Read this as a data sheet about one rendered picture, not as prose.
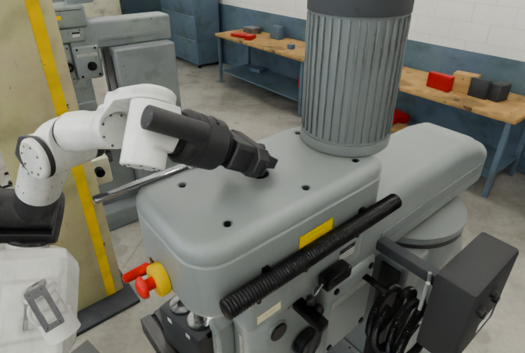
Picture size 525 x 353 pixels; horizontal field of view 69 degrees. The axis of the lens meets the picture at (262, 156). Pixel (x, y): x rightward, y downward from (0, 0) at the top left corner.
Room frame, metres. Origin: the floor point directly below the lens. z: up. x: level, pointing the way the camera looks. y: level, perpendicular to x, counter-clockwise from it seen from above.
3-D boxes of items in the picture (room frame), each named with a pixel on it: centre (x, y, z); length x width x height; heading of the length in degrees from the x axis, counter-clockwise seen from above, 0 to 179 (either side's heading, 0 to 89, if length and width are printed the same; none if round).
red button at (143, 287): (0.47, 0.20, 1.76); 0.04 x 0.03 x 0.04; 40
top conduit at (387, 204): (0.54, -0.11, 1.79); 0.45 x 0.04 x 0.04; 130
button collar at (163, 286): (0.49, 0.18, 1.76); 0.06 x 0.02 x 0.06; 40
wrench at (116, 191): (0.62, 0.20, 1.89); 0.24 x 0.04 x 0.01; 131
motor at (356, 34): (0.79, -0.19, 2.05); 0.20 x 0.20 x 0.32
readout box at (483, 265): (0.57, -0.44, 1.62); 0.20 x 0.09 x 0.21; 130
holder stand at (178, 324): (0.94, 0.26, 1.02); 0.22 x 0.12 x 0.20; 50
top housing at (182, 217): (0.64, -0.01, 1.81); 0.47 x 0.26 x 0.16; 130
